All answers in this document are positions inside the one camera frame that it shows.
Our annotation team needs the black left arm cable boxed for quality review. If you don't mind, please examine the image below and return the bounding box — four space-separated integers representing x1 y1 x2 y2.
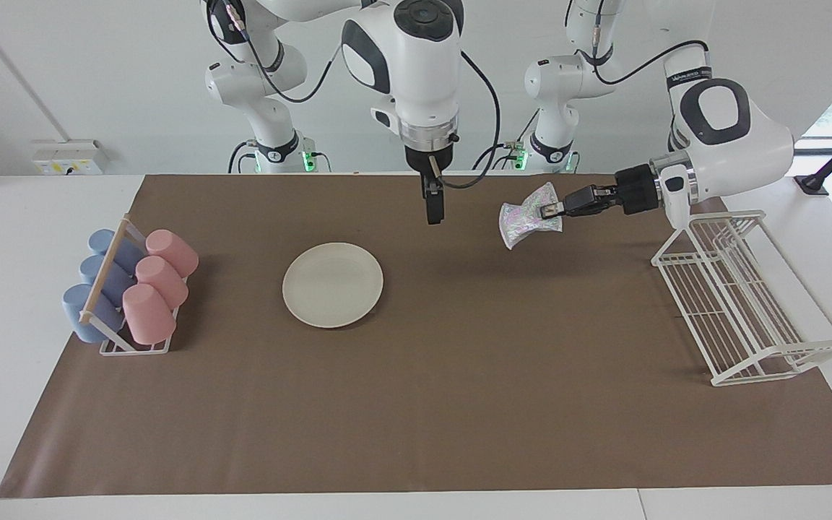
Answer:
588 40 710 86

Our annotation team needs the white wire dish rack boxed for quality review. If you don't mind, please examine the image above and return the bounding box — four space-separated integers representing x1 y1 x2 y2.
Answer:
651 209 832 387

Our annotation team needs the pink plastic cup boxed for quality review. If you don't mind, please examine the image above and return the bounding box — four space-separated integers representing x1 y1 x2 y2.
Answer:
145 230 199 279
135 256 189 310
122 283 177 345

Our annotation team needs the white wall outlet box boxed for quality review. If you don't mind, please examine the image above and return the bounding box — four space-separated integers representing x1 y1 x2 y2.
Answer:
31 139 110 176

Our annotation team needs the white cup holder rack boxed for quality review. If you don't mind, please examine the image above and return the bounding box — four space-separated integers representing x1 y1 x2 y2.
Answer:
80 214 189 356

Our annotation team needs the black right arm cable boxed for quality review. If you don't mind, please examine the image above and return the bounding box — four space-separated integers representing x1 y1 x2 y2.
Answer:
436 49 502 191

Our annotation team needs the blue plastic cup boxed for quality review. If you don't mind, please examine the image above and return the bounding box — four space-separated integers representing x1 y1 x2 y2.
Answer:
79 255 135 304
62 284 126 344
89 230 146 274

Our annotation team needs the black left base cable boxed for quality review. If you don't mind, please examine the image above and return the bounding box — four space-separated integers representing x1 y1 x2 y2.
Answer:
472 108 538 173

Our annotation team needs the black base cable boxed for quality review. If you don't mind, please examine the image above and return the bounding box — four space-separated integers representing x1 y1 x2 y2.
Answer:
472 108 538 173
228 141 258 174

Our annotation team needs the black right base cable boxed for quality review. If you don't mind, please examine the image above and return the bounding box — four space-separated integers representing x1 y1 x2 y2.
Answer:
228 141 258 174

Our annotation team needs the cream round plate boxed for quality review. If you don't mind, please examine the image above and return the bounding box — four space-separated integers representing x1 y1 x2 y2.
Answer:
282 243 384 329

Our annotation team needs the brown table mat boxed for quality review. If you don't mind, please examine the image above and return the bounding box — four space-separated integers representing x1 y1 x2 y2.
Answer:
0 173 832 499

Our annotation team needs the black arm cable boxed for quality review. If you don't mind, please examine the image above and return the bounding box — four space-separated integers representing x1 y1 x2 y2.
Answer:
588 40 710 86
436 49 502 191

